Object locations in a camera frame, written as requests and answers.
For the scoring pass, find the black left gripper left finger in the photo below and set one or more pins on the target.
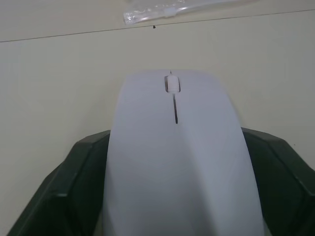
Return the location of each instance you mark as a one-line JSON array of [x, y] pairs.
[[66, 189]]

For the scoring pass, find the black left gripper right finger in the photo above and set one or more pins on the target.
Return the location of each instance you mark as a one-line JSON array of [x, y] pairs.
[[280, 182]]

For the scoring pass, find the white computer mouse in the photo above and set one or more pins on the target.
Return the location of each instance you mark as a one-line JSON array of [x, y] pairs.
[[177, 157]]

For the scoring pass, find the clear plastic zip bag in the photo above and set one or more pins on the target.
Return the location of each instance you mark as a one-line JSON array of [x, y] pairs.
[[157, 11]]

